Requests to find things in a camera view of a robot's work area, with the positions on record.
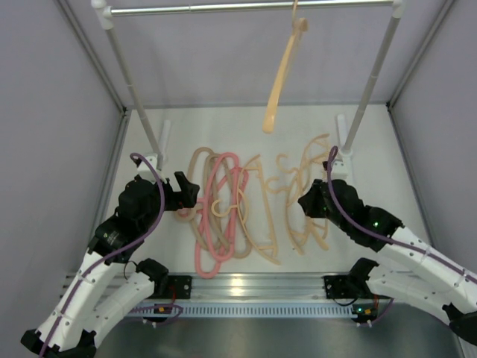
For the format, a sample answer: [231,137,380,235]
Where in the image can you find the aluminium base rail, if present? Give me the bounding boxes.
[61,271,422,304]

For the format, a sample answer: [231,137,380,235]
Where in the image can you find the white right rack foot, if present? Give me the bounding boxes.
[327,114,355,180]

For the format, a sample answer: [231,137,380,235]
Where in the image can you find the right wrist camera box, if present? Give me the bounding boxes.
[323,160,351,180]

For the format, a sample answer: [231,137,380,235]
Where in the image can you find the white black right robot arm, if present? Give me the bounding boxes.
[297,179,476,345]

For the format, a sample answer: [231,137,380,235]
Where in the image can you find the beige thick hanger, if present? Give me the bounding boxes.
[194,153,256,260]
[174,147,230,251]

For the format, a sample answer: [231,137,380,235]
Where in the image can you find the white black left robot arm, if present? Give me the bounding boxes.
[21,172,200,357]

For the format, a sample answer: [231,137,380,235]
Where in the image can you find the grey slotted cable duct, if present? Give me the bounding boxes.
[127,302,357,318]

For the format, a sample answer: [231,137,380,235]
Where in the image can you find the aluminium right corner frame post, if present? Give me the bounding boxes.
[386,0,458,109]

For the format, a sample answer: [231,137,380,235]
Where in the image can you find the pink upper thick hanger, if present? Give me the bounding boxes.
[196,151,240,262]

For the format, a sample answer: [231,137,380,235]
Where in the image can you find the beige inner thick hanger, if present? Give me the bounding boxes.
[194,153,256,260]

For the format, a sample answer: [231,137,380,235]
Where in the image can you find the beige outer thick hanger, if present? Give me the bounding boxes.
[174,147,230,251]

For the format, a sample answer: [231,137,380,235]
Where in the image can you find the silver horizontal rack bar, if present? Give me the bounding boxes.
[104,1,403,17]

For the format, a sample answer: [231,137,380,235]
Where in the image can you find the white left rack foot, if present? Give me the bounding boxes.
[145,119,172,171]

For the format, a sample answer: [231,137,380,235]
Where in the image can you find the white rack foot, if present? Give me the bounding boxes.
[145,119,172,171]
[327,114,355,180]

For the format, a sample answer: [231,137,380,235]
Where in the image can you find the pink lower thick hanger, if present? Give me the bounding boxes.
[195,166,251,279]

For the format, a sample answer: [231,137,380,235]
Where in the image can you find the cream hanger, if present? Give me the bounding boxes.
[212,154,280,266]
[262,1,309,134]
[265,153,298,194]
[285,134,330,255]

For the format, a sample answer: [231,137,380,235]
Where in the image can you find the pink thick hanger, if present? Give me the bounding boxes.
[196,151,240,262]
[195,166,251,279]

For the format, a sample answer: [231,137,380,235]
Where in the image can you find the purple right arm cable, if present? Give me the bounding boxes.
[324,145,477,284]

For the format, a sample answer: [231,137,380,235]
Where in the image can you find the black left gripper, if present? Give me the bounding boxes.
[139,170,199,232]

